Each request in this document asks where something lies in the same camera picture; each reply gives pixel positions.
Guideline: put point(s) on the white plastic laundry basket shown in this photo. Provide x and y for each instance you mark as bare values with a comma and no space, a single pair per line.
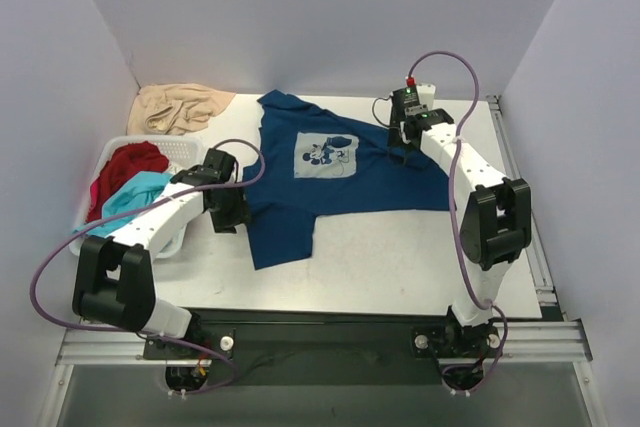
182,153

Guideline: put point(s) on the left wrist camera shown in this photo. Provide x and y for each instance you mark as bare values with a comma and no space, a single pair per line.
216,168

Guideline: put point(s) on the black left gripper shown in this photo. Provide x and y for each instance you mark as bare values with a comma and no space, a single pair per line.
232,217

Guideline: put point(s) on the right side aluminium rail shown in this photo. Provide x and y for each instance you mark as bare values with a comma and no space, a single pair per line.
539,268

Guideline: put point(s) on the aluminium frame rail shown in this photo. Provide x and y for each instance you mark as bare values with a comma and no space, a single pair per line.
525,342

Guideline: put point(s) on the turquoise t-shirt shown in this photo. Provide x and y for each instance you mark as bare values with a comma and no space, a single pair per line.
139,191

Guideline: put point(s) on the red t-shirt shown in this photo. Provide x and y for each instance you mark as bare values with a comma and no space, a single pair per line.
125,162

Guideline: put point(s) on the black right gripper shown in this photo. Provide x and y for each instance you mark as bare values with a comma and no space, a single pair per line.
397,142

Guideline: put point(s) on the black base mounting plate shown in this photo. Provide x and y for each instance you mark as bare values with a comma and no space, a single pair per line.
213,369

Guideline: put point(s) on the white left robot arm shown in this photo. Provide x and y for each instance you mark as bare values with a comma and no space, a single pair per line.
115,279

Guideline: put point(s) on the beige t-shirt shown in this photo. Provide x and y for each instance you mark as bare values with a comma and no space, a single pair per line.
175,109

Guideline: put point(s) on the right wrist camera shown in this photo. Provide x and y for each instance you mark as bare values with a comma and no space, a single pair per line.
408,101

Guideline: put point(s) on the navy blue mickey t-shirt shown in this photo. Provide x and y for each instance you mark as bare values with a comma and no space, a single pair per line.
317,163

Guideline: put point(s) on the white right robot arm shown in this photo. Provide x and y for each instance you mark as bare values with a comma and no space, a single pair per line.
490,214

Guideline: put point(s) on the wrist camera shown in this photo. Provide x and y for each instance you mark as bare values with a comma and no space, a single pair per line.
408,101
216,168

